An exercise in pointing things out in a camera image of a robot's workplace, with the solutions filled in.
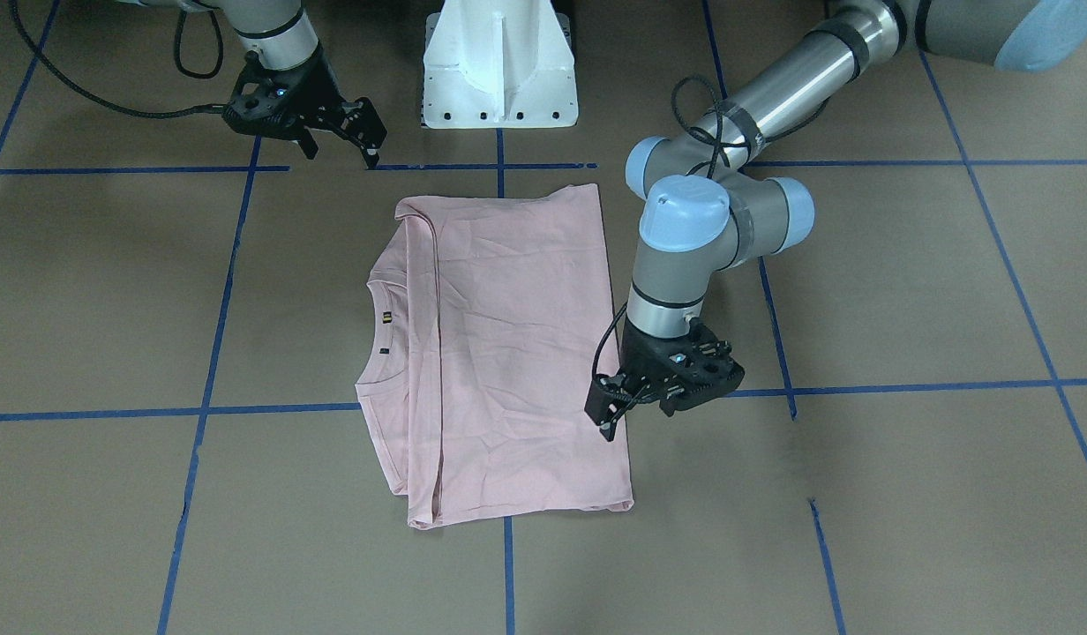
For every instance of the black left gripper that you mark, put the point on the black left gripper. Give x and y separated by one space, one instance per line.
639 354

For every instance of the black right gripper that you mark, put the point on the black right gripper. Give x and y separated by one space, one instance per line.
320 88

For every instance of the pink t-shirt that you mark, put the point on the pink t-shirt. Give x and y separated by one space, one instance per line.
488 313

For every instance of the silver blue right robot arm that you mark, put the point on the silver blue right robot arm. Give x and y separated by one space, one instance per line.
280 31

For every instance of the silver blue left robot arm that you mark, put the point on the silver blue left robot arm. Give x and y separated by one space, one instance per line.
702 214

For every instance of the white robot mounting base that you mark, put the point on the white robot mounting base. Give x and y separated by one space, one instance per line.
499 64

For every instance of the long vertical blue tape line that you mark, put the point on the long vertical blue tape line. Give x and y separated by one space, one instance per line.
508 526

